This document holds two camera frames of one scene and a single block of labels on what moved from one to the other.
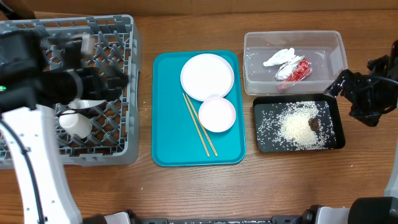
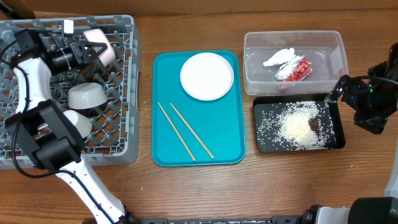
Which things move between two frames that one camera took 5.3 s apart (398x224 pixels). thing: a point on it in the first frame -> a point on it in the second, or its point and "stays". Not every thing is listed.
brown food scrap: (313, 124) stays
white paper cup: (76, 125) stays
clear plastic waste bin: (293, 62) stays
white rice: (285, 125) stays
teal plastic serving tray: (175, 140) stays
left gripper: (90, 83) -> (80, 52)
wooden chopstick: (210, 143) -> (193, 132)
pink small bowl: (217, 114) -> (108, 56)
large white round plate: (207, 76) stays
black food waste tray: (285, 122) stays
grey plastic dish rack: (114, 40) stays
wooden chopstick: (196, 126) -> (176, 132)
